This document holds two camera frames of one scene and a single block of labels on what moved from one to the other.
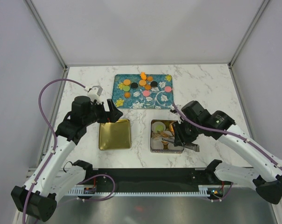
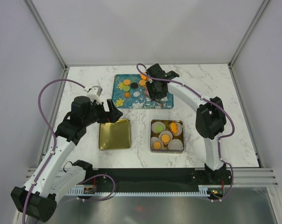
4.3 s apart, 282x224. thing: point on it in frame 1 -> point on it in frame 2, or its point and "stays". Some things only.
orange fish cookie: [171, 127] stays
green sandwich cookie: [159, 127] stays
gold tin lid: [115, 136] stays
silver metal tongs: [194, 147] -> [161, 103]
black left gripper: [114, 114] stays
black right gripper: [179, 137] -> [152, 95]
